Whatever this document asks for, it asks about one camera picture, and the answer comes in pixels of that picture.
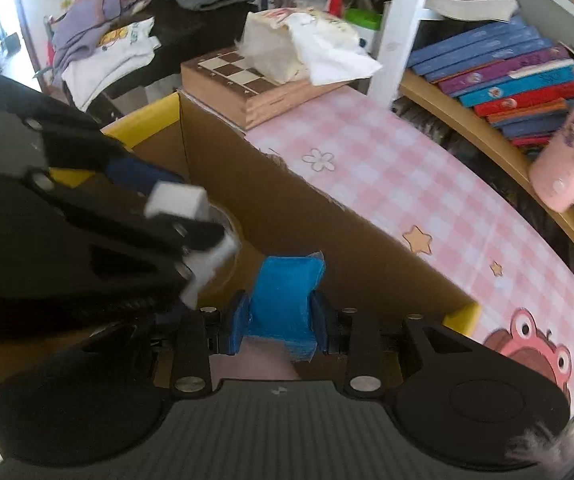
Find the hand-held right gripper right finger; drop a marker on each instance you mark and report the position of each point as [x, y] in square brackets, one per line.
[319, 322]

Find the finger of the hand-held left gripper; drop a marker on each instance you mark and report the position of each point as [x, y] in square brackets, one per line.
[132, 172]
[117, 230]

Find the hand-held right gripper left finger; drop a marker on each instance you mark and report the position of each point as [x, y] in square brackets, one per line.
[237, 325]

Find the blue pouch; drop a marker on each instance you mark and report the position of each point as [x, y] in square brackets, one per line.
[282, 300]

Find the small white plug charger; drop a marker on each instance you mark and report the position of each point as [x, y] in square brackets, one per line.
[177, 200]

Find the white charger block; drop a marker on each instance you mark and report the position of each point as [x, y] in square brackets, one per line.
[212, 260]

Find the yellow tape roll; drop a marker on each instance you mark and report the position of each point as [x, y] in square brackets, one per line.
[232, 225]

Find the yellow cardboard box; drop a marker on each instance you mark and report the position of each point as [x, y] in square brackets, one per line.
[292, 220]

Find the green plastic container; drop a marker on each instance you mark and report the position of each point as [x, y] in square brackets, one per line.
[364, 20]

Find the white printed t-shirt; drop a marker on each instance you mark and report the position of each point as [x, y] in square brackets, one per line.
[102, 65]

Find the wooden chessboard box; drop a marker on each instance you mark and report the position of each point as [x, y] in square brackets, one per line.
[247, 100]

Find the purple garment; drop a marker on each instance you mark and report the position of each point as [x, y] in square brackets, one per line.
[82, 20]

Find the pink checked tablecloth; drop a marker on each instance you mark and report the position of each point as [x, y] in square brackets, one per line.
[392, 170]

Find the cream tissue box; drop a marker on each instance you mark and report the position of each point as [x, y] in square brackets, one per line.
[272, 45]

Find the grey furry cloth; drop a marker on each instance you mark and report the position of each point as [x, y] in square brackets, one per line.
[567, 440]

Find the pink humidifier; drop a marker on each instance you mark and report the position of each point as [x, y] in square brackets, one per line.
[562, 170]

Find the row of blue purple books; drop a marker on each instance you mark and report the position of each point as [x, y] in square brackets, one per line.
[492, 60]

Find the white wooden bookshelf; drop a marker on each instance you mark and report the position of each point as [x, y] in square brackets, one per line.
[402, 10]

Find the thick white paperback book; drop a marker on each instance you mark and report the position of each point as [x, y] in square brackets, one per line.
[467, 6]

